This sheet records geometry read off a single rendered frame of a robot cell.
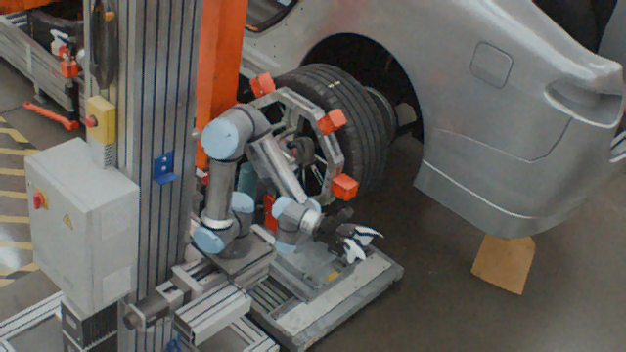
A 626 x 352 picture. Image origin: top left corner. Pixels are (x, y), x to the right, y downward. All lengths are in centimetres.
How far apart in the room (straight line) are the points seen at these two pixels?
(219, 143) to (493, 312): 220
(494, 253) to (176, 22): 272
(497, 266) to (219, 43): 208
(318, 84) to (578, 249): 222
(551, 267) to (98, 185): 288
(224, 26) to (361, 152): 79
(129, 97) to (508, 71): 147
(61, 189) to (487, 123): 167
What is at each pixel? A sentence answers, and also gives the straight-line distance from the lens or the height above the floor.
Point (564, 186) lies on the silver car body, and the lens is 311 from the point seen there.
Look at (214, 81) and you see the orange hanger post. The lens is 330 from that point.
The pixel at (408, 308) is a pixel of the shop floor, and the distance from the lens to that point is 388.
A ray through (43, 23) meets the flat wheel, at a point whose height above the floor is 48.
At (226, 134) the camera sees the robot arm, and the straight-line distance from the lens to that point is 225.
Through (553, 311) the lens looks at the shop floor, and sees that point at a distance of 422.
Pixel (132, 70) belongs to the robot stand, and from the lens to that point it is 218.
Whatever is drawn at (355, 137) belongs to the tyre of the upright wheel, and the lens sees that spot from 307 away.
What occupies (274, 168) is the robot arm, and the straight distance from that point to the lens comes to 242.
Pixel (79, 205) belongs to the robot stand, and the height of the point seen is 123.
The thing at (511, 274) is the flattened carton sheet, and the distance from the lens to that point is 430.
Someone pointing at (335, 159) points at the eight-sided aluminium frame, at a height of 97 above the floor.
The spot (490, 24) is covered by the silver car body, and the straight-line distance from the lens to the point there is 295.
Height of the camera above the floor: 273
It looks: 37 degrees down
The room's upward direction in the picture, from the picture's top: 12 degrees clockwise
